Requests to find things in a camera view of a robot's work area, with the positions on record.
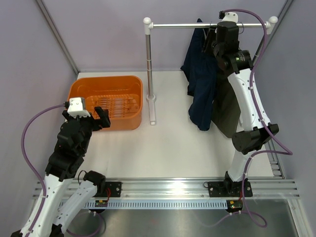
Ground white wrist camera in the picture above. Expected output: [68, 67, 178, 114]
[67, 97, 91, 118]
[219, 11, 238, 23]

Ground aluminium mounting rail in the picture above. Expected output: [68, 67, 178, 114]
[29, 177, 303, 210]

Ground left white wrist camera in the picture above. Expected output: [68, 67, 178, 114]
[67, 97, 91, 118]

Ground navy blue shorts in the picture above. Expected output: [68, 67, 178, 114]
[180, 28, 218, 131]

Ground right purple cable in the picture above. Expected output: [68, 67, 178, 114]
[197, 8, 294, 228]

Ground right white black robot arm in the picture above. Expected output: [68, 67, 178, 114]
[204, 20, 279, 198]

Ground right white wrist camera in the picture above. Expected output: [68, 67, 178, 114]
[219, 11, 238, 23]

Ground olive green shorts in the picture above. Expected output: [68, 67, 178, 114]
[212, 72, 240, 138]

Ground white metal clothes rack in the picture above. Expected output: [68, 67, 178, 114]
[143, 16, 278, 125]

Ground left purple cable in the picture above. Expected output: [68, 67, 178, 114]
[21, 103, 71, 233]

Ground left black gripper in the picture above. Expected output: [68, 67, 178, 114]
[63, 107, 110, 155]

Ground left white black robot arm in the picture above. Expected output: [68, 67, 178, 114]
[12, 103, 111, 237]

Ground orange plastic basket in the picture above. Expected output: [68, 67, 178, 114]
[68, 75, 143, 131]

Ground purple cable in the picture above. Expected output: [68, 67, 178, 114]
[21, 103, 71, 233]
[197, 8, 294, 228]

